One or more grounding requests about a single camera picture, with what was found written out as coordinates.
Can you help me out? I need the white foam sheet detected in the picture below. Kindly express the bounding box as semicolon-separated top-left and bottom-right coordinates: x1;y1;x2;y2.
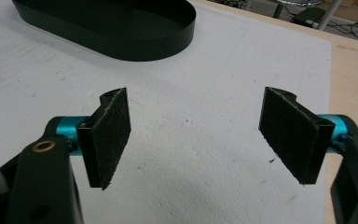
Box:
0;0;333;224

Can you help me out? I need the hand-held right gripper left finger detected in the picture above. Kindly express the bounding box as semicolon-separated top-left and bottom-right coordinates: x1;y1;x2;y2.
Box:
76;87;132;190

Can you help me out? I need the black power adapter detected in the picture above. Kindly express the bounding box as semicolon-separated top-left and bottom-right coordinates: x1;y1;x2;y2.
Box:
292;7;326;28

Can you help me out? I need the black oval tray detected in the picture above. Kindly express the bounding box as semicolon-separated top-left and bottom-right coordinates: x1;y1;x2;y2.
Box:
11;0;198;63

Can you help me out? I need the white metal leg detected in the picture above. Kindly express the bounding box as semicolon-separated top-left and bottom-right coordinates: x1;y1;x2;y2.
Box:
316;0;343;31

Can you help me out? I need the round stool chrome rim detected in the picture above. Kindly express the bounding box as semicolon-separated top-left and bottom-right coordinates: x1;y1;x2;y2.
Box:
272;0;324;19

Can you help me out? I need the black floor cable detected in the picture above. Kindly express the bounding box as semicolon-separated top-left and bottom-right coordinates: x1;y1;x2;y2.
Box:
326;20;358;43

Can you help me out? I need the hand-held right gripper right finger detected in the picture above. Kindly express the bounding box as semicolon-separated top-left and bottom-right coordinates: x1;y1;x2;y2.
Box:
257;86;337;185

